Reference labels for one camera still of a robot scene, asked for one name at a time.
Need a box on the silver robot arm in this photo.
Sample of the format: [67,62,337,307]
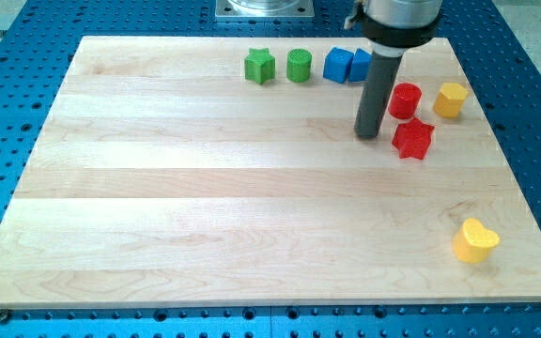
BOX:
[344,0,442,58]

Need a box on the yellow heart block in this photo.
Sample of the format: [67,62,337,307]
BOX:
[452,218,501,264]

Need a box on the wooden board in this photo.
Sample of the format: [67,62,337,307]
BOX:
[0,36,541,309]

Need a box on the green star block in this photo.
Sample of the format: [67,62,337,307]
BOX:
[244,48,275,85]

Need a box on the green cylinder block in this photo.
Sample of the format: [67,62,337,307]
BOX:
[286,49,312,83]

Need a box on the blue cube block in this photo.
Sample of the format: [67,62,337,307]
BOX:
[323,47,354,84]

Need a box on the blue angular block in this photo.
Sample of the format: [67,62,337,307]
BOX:
[348,49,372,83]

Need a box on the red star block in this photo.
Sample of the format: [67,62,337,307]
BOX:
[392,117,435,161]

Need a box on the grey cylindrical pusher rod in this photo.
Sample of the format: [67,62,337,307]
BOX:
[354,53,402,139]

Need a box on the red cylinder block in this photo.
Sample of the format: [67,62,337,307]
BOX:
[388,83,422,119]

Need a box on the yellow hexagon block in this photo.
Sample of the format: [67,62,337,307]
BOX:
[433,83,469,118]

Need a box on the blue perforated table plate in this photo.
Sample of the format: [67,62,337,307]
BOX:
[0,1,541,337]

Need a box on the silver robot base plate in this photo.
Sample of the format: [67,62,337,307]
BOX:
[215,0,315,21]

